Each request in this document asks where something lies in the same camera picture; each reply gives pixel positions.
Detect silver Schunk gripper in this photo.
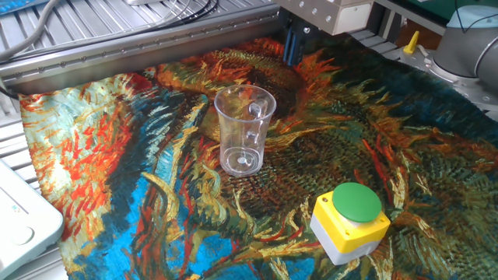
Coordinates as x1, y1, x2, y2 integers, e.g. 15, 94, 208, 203
273, 0, 375, 67

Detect clear plastic cup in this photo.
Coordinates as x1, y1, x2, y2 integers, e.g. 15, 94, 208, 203
213, 84, 278, 179

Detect sunflower painting cloth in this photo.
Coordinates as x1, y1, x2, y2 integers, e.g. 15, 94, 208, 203
18, 33, 498, 280

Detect yellow plastic clip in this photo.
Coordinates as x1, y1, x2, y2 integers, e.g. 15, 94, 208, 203
402, 30, 421, 55

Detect yellow box green push button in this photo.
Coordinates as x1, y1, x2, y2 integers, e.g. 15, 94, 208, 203
309, 181, 391, 267

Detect blue flat object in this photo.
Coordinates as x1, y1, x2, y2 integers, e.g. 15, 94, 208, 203
0, 0, 51, 16

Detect white plastic device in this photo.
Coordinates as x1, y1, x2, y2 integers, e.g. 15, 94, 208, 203
0, 159, 65, 280

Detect thin black cables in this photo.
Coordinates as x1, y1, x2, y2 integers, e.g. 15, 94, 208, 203
116, 0, 219, 38

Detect aluminium table rail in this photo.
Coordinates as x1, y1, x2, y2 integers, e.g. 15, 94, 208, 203
0, 2, 282, 96

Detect thick grey cable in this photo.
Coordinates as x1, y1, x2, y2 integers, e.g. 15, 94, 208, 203
0, 0, 60, 63

